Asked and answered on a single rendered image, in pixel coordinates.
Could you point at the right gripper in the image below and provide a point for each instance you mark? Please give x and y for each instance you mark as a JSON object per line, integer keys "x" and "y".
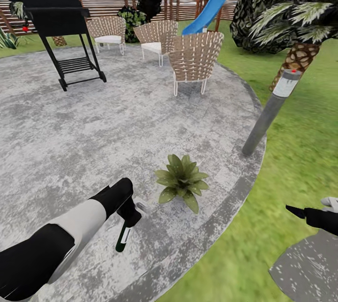
{"x": 326, "y": 220}

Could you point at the pot plant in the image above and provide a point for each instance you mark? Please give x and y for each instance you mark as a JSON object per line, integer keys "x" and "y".
{"x": 182, "y": 180}

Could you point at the insectifuge atomizer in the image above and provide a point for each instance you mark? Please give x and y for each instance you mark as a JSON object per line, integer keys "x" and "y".
{"x": 123, "y": 237}

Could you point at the charcoal grill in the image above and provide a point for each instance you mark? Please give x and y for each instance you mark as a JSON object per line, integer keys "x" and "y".
{"x": 58, "y": 18}

